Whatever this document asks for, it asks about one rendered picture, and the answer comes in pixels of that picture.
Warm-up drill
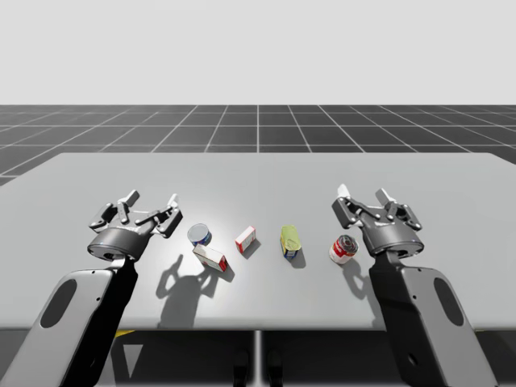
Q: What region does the green and blue rectangular can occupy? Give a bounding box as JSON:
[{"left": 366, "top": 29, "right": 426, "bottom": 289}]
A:
[{"left": 280, "top": 225, "right": 302, "bottom": 261}]

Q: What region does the red and white can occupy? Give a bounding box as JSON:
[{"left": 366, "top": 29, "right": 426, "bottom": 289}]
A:
[{"left": 328, "top": 235, "right": 359, "bottom": 264}]

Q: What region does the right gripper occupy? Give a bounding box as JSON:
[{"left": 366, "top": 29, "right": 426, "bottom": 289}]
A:
[{"left": 331, "top": 183, "right": 425, "bottom": 256}]

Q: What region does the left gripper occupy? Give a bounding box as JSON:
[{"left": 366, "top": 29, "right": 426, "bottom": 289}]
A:
[{"left": 86, "top": 190, "right": 183, "bottom": 262}]

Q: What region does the red and white carton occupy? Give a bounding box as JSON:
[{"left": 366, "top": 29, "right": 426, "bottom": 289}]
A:
[
  {"left": 192, "top": 243, "right": 229, "bottom": 273},
  {"left": 235, "top": 226, "right": 257, "bottom": 254}
]

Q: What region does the blue flat can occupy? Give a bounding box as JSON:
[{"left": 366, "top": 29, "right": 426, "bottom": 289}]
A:
[{"left": 187, "top": 223, "right": 212, "bottom": 248}]

